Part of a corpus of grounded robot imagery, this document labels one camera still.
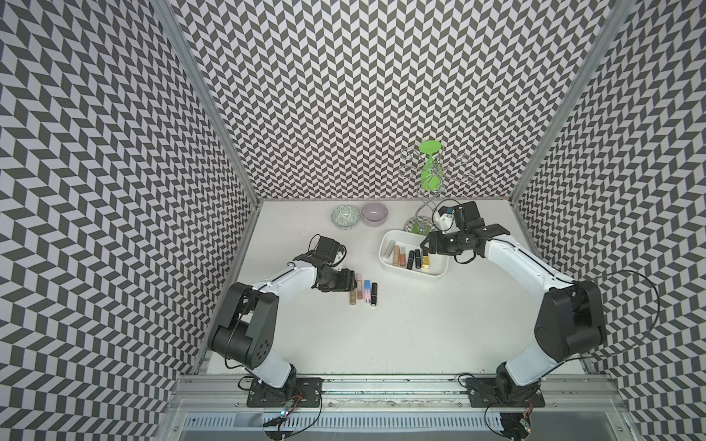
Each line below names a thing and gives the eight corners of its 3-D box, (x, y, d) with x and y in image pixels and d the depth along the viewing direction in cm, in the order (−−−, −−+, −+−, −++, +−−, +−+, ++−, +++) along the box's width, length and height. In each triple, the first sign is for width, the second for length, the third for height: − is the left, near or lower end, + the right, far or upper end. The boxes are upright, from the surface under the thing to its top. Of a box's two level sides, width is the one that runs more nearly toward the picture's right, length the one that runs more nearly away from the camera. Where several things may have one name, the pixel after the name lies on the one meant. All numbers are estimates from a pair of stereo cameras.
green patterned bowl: (328, 222, 114) (326, 215, 110) (344, 208, 119) (343, 200, 116) (348, 235, 110) (347, 228, 106) (364, 219, 115) (363, 212, 112)
